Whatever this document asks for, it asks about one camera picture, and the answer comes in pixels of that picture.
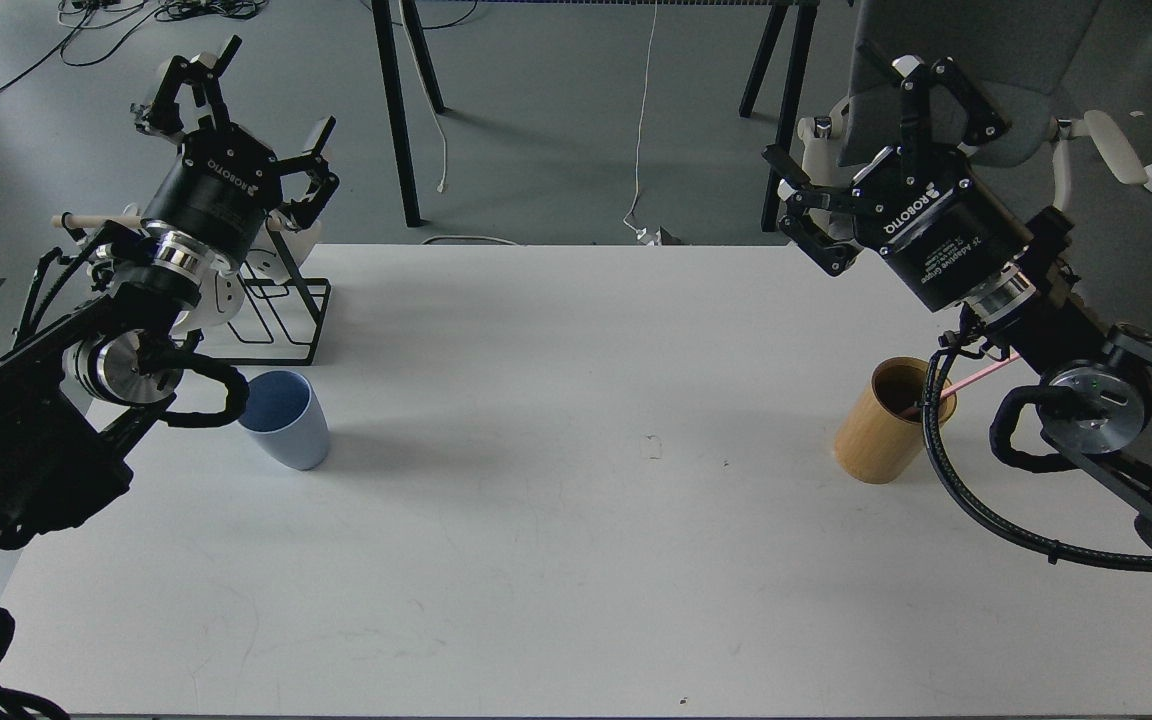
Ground wooden dowel rod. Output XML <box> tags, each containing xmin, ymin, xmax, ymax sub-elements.
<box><xmin>50</xmin><ymin>213</ymin><xmax>143</xmax><ymax>232</ymax></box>

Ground bamboo cylinder holder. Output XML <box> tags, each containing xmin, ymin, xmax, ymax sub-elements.
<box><xmin>833</xmin><ymin>357</ymin><xmax>931</xmax><ymax>486</ymax></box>

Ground black table legs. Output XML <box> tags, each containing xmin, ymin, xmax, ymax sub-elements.
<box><xmin>369</xmin><ymin>1</ymin><xmax>445</xmax><ymax>228</ymax></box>
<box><xmin>738</xmin><ymin>0</ymin><xmax>821</xmax><ymax>233</ymax></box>

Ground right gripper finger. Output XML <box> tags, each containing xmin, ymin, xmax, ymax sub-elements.
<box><xmin>856</xmin><ymin>40</ymin><xmax>1010</xmax><ymax>161</ymax></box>
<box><xmin>761</xmin><ymin>146</ymin><xmax>879</xmax><ymax>276</ymax></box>

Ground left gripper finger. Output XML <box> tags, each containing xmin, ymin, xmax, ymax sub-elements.
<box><xmin>132</xmin><ymin>36</ymin><xmax>242</xmax><ymax>141</ymax></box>
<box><xmin>271</xmin><ymin>118</ymin><xmax>340</xmax><ymax>232</ymax></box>

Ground light blue plastic cup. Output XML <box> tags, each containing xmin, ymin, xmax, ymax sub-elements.
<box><xmin>238</xmin><ymin>369</ymin><xmax>332</xmax><ymax>471</ymax></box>

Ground black table legs left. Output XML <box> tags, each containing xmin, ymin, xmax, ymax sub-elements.
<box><xmin>369</xmin><ymin>1</ymin><xmax>445</xmax><ymax>228</ymax></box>

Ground grey office chair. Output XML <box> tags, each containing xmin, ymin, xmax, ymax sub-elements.
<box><xmin>797</xmin><ymin>1</ymin><xmax>1147</xmax><ymax>209</ymax></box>

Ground white plate in rack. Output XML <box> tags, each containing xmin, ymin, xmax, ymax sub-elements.
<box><xmin>172</xmin><ymin>211</ymin><xmax>323</xmax><ymax>336</ymax></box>

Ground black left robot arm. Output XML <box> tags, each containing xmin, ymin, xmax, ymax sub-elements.
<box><xmin>0</xmin><ymin>36</ymin><xmax>339</xmax><ymax>719</ymax></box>

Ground white hanging cable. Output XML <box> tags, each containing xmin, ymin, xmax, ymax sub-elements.
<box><xmin>622</xmin><ymin>0</ymin><xmax>661</xmax><ymax>241</ymax></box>

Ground black wire dish rack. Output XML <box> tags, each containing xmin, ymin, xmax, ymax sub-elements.
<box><xmin>198</xmin><ymin>232</ymin><xmax>332</xmax><ymax>366</ymax></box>

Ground black floor cables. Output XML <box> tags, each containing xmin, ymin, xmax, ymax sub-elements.
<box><xmin>0</xmin><ymin>0</ymin><xmax>270</xmax><ymax>151</ymax></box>

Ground black table legs right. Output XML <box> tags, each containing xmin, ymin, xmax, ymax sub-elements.
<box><xmin>738</xmin><ymin>0</ymin><xmax>821</xmax><ymax>233</ymax></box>

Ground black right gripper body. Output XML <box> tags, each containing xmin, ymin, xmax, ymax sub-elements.
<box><xmin>851</xmin><ymin>150</ymin><xmax>1037</xmax><ymax>313</ymax></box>

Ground pink chopstick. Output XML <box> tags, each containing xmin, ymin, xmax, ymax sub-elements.
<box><xmin>899</xmin><ymin>354</ymin><xmax>1020</xmax><ymax>419</ymax></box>

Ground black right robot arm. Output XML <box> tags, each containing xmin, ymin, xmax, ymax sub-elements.
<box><xmin>763</xmin><ymin>55</ymin><xmax>1152</xmax><ymax>573</ymax></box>

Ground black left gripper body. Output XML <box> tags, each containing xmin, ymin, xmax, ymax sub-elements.
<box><xmin>141</xmin><ymin>129</ymin><xmax>280</xmax><ymax>272</ymax></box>

